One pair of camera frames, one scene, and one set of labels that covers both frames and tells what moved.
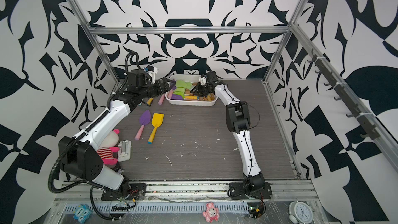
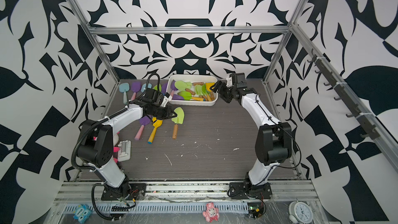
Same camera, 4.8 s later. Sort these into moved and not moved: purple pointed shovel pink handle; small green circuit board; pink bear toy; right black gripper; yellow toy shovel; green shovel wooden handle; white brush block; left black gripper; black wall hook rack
Moved: right black gripper; left black gripper; green shovel wooden handle
Not moved: pink bear toy; small green circuit board; white brush block; black wall hook rack; purple pointed shovel pink handle; yellow toy shovel
